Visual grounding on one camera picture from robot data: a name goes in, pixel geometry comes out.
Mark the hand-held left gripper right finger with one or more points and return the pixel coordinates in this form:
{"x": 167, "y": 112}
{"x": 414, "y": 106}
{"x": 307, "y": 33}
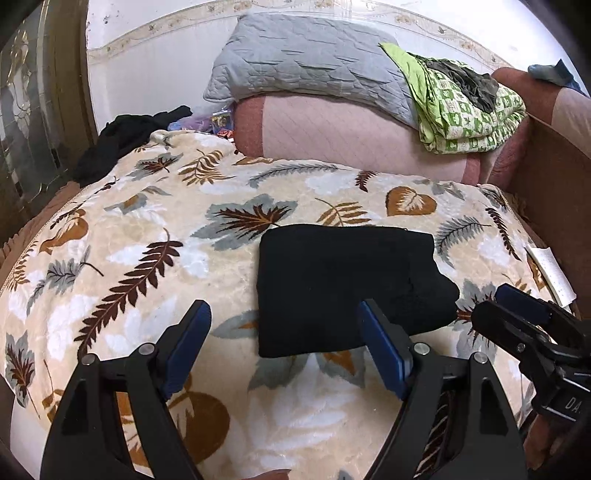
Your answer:
{"x": 385, "y": 350}

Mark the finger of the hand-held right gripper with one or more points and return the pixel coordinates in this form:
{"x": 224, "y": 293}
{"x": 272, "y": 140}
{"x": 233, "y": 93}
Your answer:
{"x": 498, "y": 323}
{"x": 521, "y": 302}

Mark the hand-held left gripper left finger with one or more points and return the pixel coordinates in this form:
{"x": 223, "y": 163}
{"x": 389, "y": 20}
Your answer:
{"x": 187, "y": 350}

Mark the black pants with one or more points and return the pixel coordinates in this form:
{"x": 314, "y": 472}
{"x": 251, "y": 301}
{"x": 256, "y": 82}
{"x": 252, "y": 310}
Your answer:
{"x": 341, "y": 281}

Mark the person's right hand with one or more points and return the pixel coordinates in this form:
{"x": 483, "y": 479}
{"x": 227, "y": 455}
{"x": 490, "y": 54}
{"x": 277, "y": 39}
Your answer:
{"x": 547, "y": 443}

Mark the white paper strip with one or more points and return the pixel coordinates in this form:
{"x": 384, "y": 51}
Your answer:
{"x": 551, "y": 272}

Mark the leaf print fleece blanket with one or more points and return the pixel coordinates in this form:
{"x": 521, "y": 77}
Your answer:
{"x": 152, "y": 221}

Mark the green patterned blanket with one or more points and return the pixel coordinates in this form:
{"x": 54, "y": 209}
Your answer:
{"x": 466, "y": 124}

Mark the pink brown pillow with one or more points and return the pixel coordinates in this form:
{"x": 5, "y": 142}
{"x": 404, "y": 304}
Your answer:
{"x": 545, "y": 97}

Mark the black cloth pile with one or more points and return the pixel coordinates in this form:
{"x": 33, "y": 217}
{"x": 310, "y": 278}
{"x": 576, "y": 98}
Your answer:
{"x": 120, "y": 138}

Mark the pink quilt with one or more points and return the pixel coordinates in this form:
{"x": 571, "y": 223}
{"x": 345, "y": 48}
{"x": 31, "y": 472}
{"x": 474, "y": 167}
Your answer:
{"x": 332, "y": 134}

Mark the dark olive garment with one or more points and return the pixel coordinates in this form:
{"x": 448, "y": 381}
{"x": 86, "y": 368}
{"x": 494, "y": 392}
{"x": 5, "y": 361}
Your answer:
{"x": 471, "y": 83}

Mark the teal cloth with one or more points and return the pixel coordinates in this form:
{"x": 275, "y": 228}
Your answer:
{"x": 554, "y": 74}

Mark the colourful snack packets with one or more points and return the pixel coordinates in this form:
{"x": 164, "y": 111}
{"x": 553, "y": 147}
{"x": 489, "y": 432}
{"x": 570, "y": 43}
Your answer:
{"x": 221, "y": 122}

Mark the patterned glass door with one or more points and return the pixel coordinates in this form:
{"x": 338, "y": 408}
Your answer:
{"x": 37, "y": 115}

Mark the grey quilted pillow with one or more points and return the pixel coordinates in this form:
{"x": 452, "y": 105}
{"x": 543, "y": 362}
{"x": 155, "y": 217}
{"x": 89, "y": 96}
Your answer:
{"x": 304, "y": 60}

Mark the brown wooden bed frame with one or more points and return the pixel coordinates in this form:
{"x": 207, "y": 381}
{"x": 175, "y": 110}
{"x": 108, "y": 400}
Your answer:
{"x": 554, "y": 184}

